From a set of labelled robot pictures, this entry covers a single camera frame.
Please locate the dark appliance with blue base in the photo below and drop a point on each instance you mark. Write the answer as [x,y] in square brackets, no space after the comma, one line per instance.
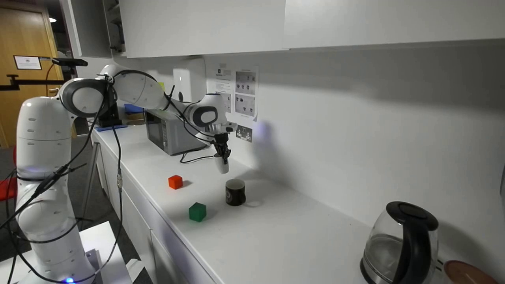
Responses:
[111,118]

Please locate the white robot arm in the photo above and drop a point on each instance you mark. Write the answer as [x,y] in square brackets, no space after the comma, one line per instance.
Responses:
[42,136]

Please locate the round wooden coaster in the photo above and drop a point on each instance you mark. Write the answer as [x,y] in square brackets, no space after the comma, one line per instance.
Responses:
[468,273]

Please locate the white base cabinet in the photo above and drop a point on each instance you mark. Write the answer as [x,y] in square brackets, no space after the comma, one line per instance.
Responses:
[137,210]

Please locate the white paper towel dispenser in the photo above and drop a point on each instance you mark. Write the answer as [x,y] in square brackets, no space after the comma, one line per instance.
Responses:
[182,83]

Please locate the white door sign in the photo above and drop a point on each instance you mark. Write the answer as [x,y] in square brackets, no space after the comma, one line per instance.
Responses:
[28,61]

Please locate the orange block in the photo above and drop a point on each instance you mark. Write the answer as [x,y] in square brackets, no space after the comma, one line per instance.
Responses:
[176,181]

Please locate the red emergency stop button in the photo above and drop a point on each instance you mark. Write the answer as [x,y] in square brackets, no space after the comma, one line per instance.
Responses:
[7,189]

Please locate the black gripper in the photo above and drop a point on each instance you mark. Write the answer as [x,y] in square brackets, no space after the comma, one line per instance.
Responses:
[222,142]

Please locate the wooden door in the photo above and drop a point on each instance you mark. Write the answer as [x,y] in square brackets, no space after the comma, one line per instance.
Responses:
[21,31]

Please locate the green block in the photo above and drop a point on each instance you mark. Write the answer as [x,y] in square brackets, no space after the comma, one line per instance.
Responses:
[198,211]

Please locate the black mug with white inside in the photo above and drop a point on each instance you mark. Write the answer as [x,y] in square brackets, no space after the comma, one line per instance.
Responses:
[236,192]

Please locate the wall power socket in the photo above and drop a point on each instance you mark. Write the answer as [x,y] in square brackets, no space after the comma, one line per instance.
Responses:
[244,132]

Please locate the small photo wall poster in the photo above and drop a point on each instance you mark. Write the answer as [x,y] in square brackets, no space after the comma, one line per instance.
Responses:
[245,104]
[245,82]

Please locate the glass electric kettle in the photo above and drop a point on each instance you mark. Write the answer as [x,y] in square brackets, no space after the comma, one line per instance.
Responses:
[400,246]

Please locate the white robot stand table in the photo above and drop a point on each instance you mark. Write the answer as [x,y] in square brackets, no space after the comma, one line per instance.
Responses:
[105,252]

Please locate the white upper wall cabinets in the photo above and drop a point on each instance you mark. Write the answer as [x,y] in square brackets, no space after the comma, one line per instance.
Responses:
[263,24]

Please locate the grey microwave oven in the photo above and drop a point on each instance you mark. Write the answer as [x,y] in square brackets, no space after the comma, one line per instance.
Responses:
[167,134]

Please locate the black camera stand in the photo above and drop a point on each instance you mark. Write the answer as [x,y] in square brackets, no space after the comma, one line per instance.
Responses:
[32,82]

